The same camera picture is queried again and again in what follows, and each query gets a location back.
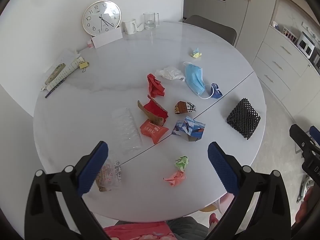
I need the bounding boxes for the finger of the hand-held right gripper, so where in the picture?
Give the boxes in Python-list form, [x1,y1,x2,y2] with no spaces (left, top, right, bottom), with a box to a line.
[289,124,316,155]
[309,126,320,147]

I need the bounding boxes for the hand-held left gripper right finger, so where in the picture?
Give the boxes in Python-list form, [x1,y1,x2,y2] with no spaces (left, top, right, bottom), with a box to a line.
[207,141,293,240]

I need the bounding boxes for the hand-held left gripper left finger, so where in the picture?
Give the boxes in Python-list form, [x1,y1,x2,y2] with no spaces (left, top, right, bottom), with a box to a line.
[24,141,109,240]

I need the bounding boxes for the brown patterned wrapper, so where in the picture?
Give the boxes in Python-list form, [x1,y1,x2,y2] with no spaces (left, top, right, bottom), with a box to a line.
[174,101,197,115]

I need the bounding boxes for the torn red cardboard box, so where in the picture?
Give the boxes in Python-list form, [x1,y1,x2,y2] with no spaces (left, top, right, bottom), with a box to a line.
[137,95,168,127]

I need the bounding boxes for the person's right forearm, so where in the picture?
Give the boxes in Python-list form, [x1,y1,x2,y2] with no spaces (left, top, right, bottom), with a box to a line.
[294,187,317,230]

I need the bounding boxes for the clear snack wrapper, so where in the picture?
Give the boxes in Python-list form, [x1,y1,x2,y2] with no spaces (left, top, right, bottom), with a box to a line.
[95,158,123,192]

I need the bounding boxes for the green crumpled paper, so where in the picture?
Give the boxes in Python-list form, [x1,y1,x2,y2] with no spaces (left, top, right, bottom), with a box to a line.
[174,155,189,172]

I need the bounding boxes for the pink crumpled paper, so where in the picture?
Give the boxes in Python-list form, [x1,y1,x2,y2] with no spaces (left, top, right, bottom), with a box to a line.
[163,171,187,187]

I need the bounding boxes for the blue printed paper box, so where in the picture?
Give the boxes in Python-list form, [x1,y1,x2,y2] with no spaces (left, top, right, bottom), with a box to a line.
[171,116,206,142]

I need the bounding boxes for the clear plastic tray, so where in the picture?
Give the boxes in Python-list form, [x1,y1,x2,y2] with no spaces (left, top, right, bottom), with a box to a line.
[111,107,143,154]

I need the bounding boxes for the black foam net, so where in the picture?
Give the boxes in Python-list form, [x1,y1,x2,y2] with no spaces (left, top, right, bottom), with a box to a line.
[226,98,261,140]

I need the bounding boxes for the red slipper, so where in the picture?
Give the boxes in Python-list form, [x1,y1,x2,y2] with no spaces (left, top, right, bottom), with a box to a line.
[209,212,219,228]

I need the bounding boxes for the orange snack packet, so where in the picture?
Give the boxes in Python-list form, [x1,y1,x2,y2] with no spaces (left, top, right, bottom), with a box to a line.
[139,119,170,145]

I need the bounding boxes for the beige drawer cabinet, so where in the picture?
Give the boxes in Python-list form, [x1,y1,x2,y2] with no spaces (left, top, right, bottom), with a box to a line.
[251,25,313,103]

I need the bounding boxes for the pink floral clothing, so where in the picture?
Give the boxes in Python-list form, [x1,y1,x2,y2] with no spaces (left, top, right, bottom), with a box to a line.
[103,221,175,240]

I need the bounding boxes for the blue crumpled wrapper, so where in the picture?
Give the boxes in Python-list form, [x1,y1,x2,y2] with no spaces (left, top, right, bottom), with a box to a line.
[210,83,223,99]

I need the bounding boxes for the white toaster oven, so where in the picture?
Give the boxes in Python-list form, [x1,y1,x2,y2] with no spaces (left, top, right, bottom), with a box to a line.
[297,31,316,59]

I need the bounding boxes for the dark blue pencil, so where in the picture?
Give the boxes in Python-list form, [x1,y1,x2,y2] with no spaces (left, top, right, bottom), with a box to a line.
[44,78,67,98]

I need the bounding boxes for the blue face mask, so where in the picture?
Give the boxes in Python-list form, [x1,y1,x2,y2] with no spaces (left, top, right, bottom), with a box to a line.
[183,61,215,100]

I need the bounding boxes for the small bottle rack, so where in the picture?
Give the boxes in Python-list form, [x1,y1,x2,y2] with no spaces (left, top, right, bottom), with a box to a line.
[281,27,299,43]

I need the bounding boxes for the patterned phone case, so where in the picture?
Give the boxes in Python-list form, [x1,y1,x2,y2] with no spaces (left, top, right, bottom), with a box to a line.
[44,63,66,85]

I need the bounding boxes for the red crumpled paper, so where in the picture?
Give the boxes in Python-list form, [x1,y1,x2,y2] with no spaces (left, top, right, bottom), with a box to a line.
[146,73,165,97]

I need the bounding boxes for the white crumpled tissue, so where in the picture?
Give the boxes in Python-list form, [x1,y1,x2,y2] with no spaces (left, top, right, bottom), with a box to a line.
[155,66,186,81]

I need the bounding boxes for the white paper sheets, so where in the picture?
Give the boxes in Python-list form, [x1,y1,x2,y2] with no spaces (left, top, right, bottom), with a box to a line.
[44,49,81,80]

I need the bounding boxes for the white card box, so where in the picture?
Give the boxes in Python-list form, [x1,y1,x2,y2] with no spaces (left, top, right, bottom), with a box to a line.
[91,27,123,49]

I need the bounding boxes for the grey chair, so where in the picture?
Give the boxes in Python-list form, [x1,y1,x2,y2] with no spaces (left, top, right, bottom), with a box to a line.
[183,15,237,46]

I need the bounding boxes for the tall beige cabinet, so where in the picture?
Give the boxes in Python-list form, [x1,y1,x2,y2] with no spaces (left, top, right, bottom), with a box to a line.
[182,0,280,55]

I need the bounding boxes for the white mug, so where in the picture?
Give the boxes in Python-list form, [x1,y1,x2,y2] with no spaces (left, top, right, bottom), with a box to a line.
[122,18,144,35]

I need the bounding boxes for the grey metal frame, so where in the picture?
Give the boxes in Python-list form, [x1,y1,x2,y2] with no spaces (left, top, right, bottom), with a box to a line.
[297,177,313,203]

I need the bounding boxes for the round white wall clock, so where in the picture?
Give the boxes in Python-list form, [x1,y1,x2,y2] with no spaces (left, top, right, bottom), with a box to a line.
[82,1,122,36]

